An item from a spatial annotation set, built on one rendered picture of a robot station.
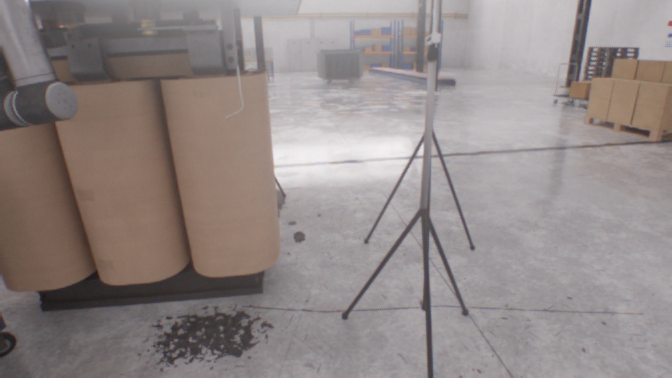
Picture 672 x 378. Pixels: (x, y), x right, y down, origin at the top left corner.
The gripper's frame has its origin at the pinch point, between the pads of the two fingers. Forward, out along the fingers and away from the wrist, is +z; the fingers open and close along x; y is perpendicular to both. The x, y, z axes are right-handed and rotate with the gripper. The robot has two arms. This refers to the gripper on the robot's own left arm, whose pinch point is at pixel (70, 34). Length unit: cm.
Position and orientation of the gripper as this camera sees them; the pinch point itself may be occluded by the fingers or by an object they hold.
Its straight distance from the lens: 155.4
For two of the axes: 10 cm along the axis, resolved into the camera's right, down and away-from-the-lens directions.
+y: -0.6, -8.6, -5.1
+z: 1.9, -5.1, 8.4
